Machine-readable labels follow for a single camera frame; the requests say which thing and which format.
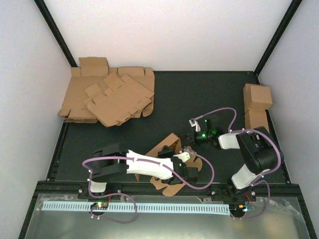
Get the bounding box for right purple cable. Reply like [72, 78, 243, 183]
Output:
[195, 107, 282, 221]

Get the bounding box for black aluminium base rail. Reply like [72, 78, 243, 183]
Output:
[37, 181, 300, 200]

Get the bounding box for left black frame post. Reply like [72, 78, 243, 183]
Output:
[34, 0, 77, 67]

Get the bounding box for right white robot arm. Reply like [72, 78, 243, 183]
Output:
[182, 126, 284, 202]

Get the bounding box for light blue slotted cable duct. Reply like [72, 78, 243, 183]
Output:
[41, 201, 230, 216]

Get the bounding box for stack of flat cardboard blanks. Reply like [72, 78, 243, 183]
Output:
[58, 57, 155, 123]

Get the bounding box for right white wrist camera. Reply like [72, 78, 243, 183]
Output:
[189, 119, 201, 132]

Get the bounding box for right black frame post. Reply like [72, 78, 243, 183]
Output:
[254, 0, 303, 77]

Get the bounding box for cardboard box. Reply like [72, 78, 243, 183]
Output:
[134, 132, 203, 197]
[245, 110, 269, 131]
[243, 84, 273, 113]

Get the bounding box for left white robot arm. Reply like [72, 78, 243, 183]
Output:
[82, 145, 202, 199]

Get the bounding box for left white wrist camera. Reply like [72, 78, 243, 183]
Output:
[174, 151, 190, 163]

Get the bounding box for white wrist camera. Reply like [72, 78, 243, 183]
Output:
[174, 151, 190, 163]
[189, 119, 201, 132]

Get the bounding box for black frame post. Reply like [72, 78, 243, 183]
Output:
[254, 0, 303, 77]
[34, 0, 77, 67]

